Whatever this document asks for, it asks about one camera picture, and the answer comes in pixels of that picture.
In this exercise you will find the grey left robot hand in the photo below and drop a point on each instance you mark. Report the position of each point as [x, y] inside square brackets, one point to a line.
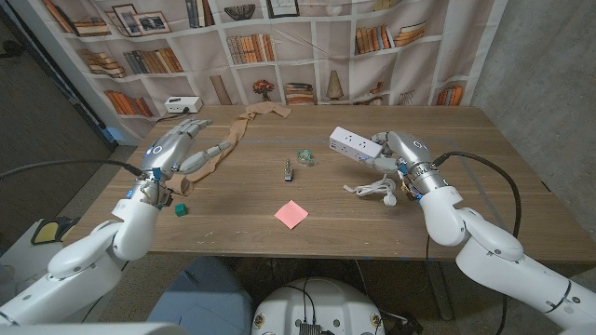
[167, 151]

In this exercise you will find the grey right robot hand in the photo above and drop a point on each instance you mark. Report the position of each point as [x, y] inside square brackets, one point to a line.
[412, 149]

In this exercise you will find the white power strip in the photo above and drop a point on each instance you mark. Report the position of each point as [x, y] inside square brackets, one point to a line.
[355, 143]

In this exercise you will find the beige nylon stocking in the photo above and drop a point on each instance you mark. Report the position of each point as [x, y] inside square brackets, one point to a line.
[267, 109]

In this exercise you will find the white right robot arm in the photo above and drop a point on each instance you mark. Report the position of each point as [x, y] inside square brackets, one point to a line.
[498, 265]

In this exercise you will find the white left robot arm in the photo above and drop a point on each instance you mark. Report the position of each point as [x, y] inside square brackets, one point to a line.
[93, 260]

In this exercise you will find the pink sticky note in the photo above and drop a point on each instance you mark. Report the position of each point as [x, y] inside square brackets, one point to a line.
[291, 214]

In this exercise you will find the white socket box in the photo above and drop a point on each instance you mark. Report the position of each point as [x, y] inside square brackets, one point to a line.
[182, 104]

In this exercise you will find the small green cube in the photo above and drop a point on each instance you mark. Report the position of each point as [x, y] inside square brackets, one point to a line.
[181, 210]

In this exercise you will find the clear tape roll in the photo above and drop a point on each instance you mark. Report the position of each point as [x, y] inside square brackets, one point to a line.
[306, 159]

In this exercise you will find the printed bookshelf backdrop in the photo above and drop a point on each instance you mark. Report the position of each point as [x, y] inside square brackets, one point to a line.
[302, 70]

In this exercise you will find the grey table leg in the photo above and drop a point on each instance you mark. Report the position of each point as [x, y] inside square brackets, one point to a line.
[440, 288]

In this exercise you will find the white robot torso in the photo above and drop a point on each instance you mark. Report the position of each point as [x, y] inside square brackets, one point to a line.
[321, 302]

